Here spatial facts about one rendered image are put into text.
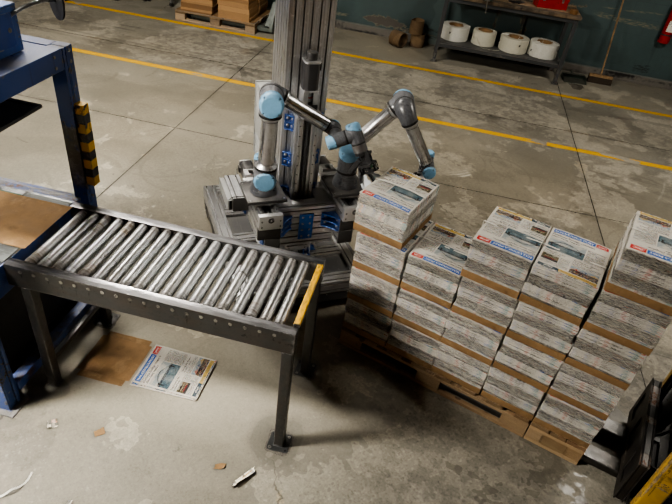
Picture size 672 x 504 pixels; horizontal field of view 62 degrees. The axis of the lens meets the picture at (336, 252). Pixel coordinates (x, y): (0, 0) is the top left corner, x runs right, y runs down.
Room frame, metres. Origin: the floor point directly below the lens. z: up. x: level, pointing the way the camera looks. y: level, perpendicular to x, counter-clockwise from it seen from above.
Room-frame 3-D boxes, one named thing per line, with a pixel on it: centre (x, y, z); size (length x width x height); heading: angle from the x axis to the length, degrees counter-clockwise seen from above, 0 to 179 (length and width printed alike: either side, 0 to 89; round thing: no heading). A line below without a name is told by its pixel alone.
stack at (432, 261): (2.34, -0.70, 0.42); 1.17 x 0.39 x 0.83; 64
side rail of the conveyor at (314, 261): (2.26, 0.71, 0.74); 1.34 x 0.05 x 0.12; 83
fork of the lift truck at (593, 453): (2.00, -1.14, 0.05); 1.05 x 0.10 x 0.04; 64
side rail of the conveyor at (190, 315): (1.76, 0.78, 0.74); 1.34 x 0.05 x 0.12; 83
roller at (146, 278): (2.02, 0.81, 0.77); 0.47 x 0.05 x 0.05; 173
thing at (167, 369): (2.02, 0.78, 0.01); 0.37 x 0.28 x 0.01; 83
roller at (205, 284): (1.98, 0.56, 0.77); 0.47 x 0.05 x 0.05; 173
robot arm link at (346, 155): (2.93, 0.01, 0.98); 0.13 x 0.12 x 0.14; 3
